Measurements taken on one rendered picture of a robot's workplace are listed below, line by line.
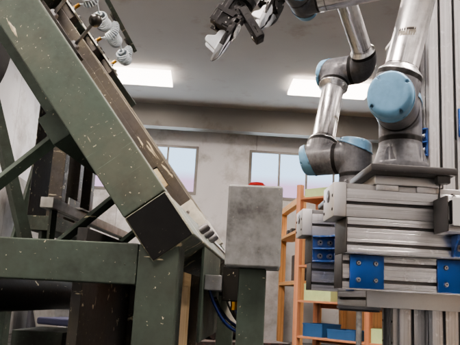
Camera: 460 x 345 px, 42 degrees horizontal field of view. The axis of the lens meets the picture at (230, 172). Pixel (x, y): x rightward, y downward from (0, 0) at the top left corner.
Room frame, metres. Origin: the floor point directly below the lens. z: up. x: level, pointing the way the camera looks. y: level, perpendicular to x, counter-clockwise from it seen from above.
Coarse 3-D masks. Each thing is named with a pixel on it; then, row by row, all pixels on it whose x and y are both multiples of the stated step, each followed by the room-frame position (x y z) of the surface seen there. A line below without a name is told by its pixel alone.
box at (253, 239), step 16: (240, 192) 1.31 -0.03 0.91; (256, 192) 1.30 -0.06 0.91; (272, 192) 1.30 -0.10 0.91; (240, 208) 1.31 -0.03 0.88; (256, 208) 1.30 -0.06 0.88; (272, 208) 1.30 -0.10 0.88; (240, 224) 1.31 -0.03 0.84; (256, 224) 1.30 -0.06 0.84; (272, 224) 1.30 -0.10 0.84; (240, 240) 1.31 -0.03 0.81; (256, 240) 1.30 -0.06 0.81; (272, 240) 1.30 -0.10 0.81; (240, 256) 1.31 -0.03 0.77; (256, 256) 1.30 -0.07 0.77; (272, 256) 1.30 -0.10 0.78
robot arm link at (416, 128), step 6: (420, 96) 1.57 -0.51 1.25; (420, 102) 1.57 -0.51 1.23; (420, 108) 1.57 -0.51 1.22; (420, 114) 1.56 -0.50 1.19; (414, 120) 1.52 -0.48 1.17; (420, 120) 1.57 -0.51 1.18; (408, 126) 1.53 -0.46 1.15; (414, 126) 1.55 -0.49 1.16; (420, 126) 1.57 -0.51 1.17; (384, 132) 1.58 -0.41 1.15; (390, 132) 1.56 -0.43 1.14; (396, 132) 1.55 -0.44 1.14; (402, 132) 1.55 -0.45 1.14; (408, 132) 1.55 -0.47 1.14; (414, 132) 1.55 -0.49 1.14; (420, 132) 1.57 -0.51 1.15
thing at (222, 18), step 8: (232, 0) 1.62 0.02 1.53; (240, 0) 1.62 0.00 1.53; (248, 0) 1.60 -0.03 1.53; (216, 8) 1.60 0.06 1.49; (224, 8) 1.60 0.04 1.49; (232, 8) 1.62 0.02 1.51; (248, 8) 1.64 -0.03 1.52; (216, 16) 1.61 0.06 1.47; (224, 16) 1.61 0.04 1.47; (232, 16) 1.60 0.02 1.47; (240, 16) 1.61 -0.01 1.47; (216, 24) 1.61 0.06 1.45; (224, 24) 1.61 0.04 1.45; (240, 24) 1.63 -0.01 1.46
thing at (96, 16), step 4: (92, 16) 1.54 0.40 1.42; (96, 16) 1.54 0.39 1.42; (100, 16) 1.55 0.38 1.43; (88, 20) 1.56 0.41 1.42; (92, 20) 1.55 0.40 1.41; (96, 20) 1.55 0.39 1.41; (100, 20) 1.55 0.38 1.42; (92, 24) 1.55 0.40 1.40; (96, 24) 1.55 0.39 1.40; (100, 24) 1.56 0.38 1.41; (88, 28) 1.58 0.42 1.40; (84, 32) 1.59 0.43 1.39; (80, 36) 1.60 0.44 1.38; (72, 40) 1.61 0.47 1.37; (76, 40) 1.61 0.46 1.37; (80, 40) 1.60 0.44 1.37; (76, 44) 1.61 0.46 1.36; (76, 48) 1.61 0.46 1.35
